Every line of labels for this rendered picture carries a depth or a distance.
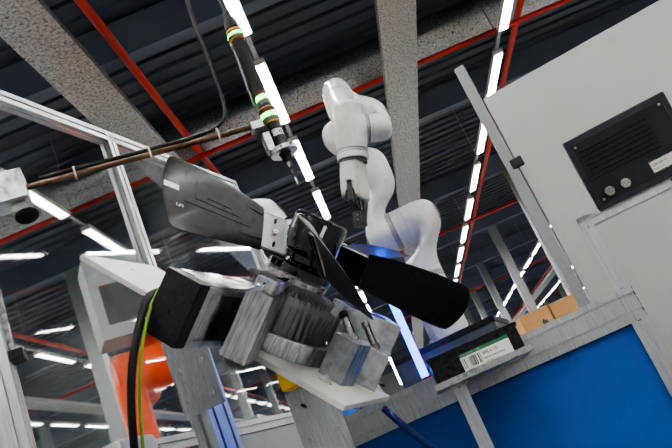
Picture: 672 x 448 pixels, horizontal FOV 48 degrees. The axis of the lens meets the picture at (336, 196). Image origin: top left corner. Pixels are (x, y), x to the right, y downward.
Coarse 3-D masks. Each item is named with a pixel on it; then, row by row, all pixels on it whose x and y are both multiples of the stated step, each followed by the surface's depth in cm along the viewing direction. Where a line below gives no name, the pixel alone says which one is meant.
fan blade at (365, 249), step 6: (354, 246) 175; (360, 246) 176; (366, 246) 177; (372, 246) 178; (378, 246) 179; (360, 252) 181; (366, 252) 182; (372, 252) 183; (378, 252) 184; (384, 252) 184; (390, 252) 185; (396, 252) 185
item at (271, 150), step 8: (256, 120) 180; (256, 128) 179; (264, 128) 179; (256, 136) 180; (264, 136) 179; (264, 144) 180; (272, 144) 178; (280, 144) 177; (288, 144) 177; (296, 144) 179; (272, 152) 177; (280, 152) 178; (280, 160) 182
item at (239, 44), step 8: (232, 40) 189; (240, 40) 189; (240, 48) 188; (240, 56) 187; (248, 56) 187; (248, 64) 186; (248, 72) 186; (256, 72) 186; (248, 80) 186; (256, 80) 185; (256, 88) 184; (264, 88) 185; (256, 96) 184; (264, 104) 182
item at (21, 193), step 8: (16, 168) 162; (0, 176) 161; (8, 176) 161; (16, 176) 162; (0, 184) 160; (8, 184) 161; (16, 184) 161; (24, 184) 161; (0, 192) 160; (8, 192) 160; (16, 192) 160; (24, 192) 161; (0, 200) 159; (8, 200) 160; (16, 200) 161; (24, 200) 162; (0, 208) 161; (8, 208) 163; (0, 216) 164
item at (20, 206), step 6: (12, 204) 161; (18, 204) 162; (24, 204) 162; (12, 210) 161; (18, 210) 161; (24, 210) 161; (30, 210) 161; (36, 210) 162; (18, 216) 160; (24, 216) 160; (30, 216) 161; (36, 216) 162; (18, 222) 161; (24, 222) 161; (30, 222) 162
